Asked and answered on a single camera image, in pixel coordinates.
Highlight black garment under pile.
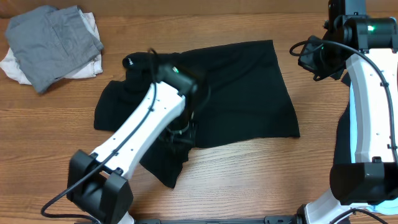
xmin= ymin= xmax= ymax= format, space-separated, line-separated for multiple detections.
xmin=333 ymin=102 xmax=351 ymax=165

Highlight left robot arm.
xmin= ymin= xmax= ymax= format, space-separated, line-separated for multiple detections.
xmin=67 ymin=63 xmax=207 ymax=223

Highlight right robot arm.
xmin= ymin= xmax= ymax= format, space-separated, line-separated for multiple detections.
xmin=293 ymin=1 xmax=397 ymax=223

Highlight black polo shirt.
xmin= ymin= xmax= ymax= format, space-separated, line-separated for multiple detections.
xmin=93 ymin=39 xmax=301 ymax=189

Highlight white folded garment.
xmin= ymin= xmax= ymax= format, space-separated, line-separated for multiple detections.
xmin=1 ymin=12 xmax=103 ymax=85

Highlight grey folded trousers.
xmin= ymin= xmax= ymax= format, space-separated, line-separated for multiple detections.
xmin=5 ymin=5 xmax=104 ymax=94

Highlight light blue t-shirt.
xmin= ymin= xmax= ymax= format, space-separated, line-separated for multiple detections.
xmin=348 ymin=80 xmax=398 ymax=216

